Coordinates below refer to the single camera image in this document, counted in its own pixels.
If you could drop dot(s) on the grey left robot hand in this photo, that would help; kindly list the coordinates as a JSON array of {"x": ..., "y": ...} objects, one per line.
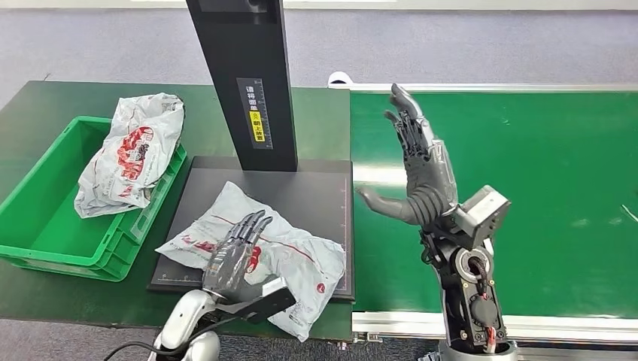
[{"x": 229, "y": 264}]

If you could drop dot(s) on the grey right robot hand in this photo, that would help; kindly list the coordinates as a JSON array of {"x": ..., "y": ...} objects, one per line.
[{"x": 428, "y": 184}]

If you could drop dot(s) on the grey red-print mailer package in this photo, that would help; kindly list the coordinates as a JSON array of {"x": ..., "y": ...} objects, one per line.
[{"x": 299, "y": 259}]

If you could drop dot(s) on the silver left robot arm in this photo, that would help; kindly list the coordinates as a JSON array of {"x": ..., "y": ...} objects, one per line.
[{"x": 187, "y": 319}]

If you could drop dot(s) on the green conveyor belt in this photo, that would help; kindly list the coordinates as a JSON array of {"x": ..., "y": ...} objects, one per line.
[{"x": 573, "y": 159}]

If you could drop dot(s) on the dark green table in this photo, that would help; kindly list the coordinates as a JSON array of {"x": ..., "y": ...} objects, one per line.
[{"x": 319, "y": 124}]

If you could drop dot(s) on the crumpled grey mailer bag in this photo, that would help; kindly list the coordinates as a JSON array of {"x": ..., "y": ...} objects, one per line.
[{"x": 132, "y": 154}]

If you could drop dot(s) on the black yellow column label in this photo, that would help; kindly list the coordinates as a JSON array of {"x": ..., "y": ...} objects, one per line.
[{"x": 255, "y": 114}]

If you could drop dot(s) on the green plastic crate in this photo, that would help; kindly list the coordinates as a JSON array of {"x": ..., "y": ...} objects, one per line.
[{"x": 45, "y": 234}]

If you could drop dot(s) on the black scanner column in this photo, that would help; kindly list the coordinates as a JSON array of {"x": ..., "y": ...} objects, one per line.
[{"x": 246, "y": 50}]

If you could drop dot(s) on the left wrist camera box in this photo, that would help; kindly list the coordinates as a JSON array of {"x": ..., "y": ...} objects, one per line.
[{"x": 264, "y": 301}]

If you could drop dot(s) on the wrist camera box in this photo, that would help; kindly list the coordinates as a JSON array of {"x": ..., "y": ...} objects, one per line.
[
  {"x": 481, "y": 212},
  {"x": 264, "y": 301}
]

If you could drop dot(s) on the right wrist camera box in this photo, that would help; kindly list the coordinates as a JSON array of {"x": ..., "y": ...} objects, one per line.
[{"x": 481, "y": 212}]

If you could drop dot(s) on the black scanner base plate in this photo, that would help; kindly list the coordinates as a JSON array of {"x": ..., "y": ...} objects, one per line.
[{"x": 309, "y": 194}]

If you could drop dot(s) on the thin aluminium conveyor rail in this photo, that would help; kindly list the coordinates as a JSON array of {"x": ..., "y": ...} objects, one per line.
[{"x": 498, "y": 87}]

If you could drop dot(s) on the wide aluminium conveyor rail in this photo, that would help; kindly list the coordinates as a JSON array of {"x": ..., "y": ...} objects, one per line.
[{"x": 398, "y": 326}]

